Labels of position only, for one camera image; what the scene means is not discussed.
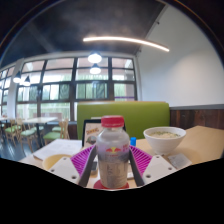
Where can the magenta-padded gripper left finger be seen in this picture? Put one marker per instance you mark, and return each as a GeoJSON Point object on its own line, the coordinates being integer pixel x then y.
{"type": "Point", "coordinates": [63, 168]}

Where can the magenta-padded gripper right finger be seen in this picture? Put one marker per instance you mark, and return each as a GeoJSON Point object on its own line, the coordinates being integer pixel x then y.
{"type": "Point", "coordinates": [160, 166]}

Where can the clear red-capped drink bottle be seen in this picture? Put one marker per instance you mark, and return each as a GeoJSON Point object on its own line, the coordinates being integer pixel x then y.
{"type": "Point", "coordinates": [112, 156]}

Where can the small clear packet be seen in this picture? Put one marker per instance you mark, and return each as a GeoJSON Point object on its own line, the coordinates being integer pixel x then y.
{"type": "Point", "coordinates": [180, 160]}

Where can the white bowl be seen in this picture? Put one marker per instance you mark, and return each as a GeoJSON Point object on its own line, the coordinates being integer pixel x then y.
{"type": "Point", "coordinates": [165, 141]}

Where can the small blue-capped bottle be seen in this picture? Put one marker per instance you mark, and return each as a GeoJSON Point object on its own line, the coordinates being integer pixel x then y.
{"type": "Point", "coordinates": [133, 141]}

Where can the black-framed printed tablet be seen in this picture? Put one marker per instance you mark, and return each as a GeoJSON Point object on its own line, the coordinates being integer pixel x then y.
{"type": "Point", "coordinates": [89, 133]}

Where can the group of green-seated wooden chairs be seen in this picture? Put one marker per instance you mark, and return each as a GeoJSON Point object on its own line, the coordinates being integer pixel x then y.
{"type": "Point", "coordinates": [26, 132]}

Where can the green upholstered bench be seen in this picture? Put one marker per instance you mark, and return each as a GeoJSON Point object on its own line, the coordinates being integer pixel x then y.
{"type": "Point", "coordinates": [146, 115]}

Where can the wooden dining table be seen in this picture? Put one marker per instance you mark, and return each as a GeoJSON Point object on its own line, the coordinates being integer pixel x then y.
{"type": "Point", "coordinates": [40, 119]}

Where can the group of pendant lamps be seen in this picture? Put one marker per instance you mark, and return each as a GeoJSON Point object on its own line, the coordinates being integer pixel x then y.
{"type": "Point", "coordinates": [94, 58]}

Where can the long curved strip light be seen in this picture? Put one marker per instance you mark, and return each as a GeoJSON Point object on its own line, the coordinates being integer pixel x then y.
{"type": "Point", "coordinates": [126, 40]}

